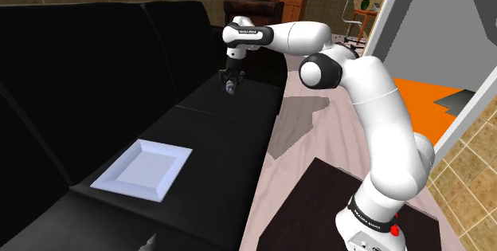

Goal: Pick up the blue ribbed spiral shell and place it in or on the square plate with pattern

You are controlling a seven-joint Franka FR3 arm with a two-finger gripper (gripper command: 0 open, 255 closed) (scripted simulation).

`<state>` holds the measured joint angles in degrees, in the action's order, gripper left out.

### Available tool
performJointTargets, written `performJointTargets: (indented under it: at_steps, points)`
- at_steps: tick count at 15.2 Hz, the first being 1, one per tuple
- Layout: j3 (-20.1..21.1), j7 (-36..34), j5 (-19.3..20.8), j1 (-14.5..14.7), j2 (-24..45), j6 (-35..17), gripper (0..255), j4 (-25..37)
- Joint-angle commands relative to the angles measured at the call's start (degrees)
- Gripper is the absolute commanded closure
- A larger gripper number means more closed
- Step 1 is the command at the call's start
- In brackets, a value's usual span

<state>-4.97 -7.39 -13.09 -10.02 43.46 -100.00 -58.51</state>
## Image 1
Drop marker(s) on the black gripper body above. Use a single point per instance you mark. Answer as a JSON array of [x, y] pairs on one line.
[[233, 65]]

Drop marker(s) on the small grey round object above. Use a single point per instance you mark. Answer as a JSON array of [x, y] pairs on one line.
[[230, 87]]

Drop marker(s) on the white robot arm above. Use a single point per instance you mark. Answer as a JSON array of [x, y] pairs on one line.
[[380, 126]]

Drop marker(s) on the dark brown armchair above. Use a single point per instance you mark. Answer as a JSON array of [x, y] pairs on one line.
[[256, 11]]

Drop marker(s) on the black sofa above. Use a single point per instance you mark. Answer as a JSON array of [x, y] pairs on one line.
[[116, 98]]

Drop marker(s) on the white chair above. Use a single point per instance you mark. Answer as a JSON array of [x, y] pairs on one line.
[[348, 23]]

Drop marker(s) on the orange wooden table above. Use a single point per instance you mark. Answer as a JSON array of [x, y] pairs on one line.
[[363, 19]]

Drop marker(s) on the white square plate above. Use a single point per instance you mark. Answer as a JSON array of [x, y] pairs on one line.
[[144, 171]]

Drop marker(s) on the dark robot stand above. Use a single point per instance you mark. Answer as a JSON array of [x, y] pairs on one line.
[[306, 211]]

